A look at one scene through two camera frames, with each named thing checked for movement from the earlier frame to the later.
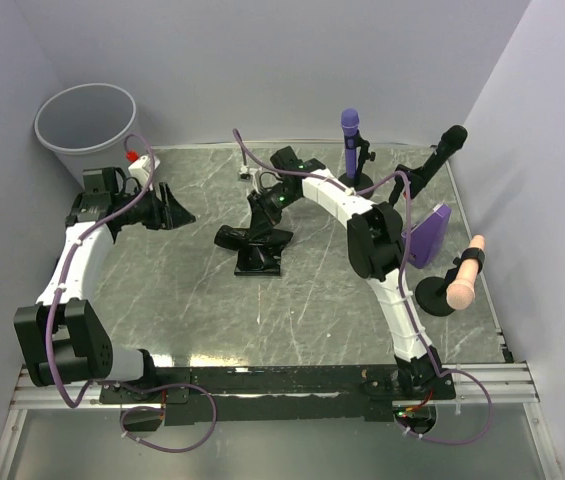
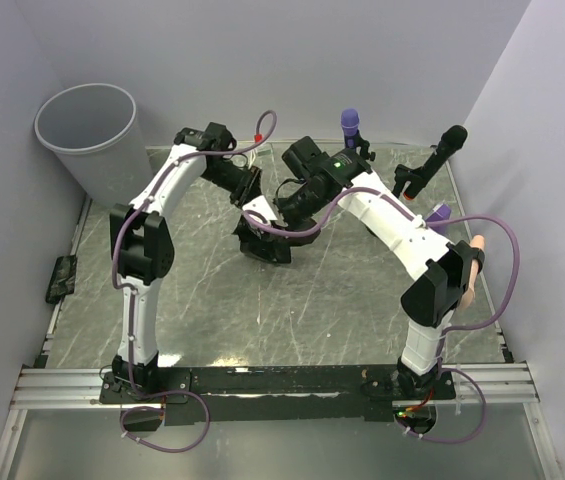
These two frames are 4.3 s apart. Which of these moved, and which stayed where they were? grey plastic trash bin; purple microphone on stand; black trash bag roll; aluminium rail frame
Moved: black trash bag roll
Stayed: grey plastic trash bin; aluminium rail frame; purple microphone on stand
